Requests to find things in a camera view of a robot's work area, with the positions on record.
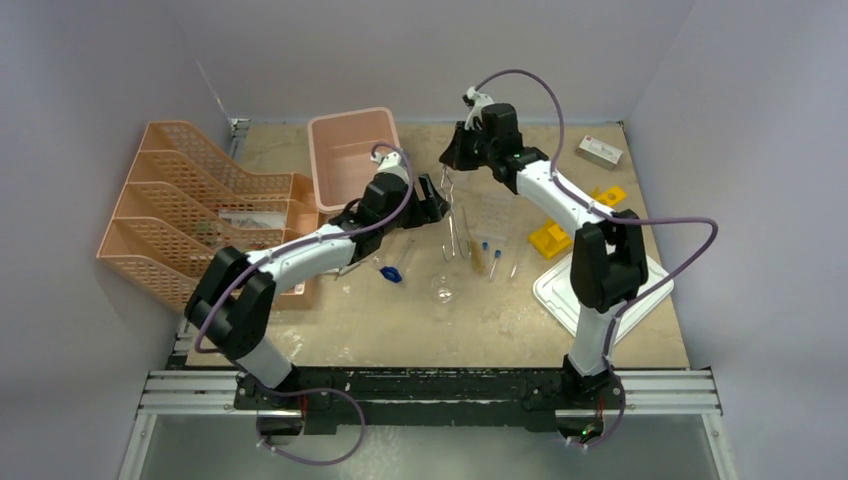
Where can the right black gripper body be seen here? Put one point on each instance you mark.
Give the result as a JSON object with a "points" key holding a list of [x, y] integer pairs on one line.
{"points": [[474, 150]]}

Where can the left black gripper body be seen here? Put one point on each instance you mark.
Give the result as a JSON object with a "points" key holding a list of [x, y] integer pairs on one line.
{"points": [[405, 220]]}

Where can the metal crucible tongs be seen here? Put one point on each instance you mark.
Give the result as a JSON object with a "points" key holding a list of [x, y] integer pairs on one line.
{"points": [[457, 245]]}

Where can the blue clamp clip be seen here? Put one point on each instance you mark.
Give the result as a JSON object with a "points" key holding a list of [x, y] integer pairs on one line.
{"points": [[391, 274]]}

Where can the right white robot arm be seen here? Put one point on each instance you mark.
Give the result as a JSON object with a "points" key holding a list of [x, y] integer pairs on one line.
{"points": [[608, 262]]}

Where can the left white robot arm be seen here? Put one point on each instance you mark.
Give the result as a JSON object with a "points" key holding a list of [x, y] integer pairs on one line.
{"points": [[232, 302]]}

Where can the clear glass tube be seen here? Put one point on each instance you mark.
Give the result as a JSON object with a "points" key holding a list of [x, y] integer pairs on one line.
{"points": [[404, 255]]}

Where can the clear plastic tube rack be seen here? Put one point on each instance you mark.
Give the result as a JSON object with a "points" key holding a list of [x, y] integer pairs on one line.
{"points": [[493, 217]]}

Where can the pink plastic bin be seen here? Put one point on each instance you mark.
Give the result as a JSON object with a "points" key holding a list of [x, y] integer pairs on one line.
{"points": [[340, 153]]}

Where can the small glass beaker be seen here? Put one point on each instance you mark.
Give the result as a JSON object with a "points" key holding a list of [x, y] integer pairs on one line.
{"points": [[443, 288]]}

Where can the orange compartment organizer tray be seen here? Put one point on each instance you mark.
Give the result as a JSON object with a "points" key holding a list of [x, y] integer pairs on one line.
{"points": [[302, 218]]}

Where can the small white red box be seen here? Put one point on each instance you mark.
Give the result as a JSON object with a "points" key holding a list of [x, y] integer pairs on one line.
{"points": [[599, 152]]}

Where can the yellow test tube rack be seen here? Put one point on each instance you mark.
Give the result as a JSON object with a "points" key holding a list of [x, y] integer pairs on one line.
{"points": [[551, 240]]}

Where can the white plastic tray lid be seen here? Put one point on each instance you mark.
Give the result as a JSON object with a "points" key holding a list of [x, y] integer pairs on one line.
{"points": [[554, 292]]}

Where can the orange mesh file rack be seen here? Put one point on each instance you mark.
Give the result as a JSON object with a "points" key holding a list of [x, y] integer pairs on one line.
{"points": [[169, 218]]}

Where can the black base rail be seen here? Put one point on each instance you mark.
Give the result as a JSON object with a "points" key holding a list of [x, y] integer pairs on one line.
{"points": [[322, 399]]}

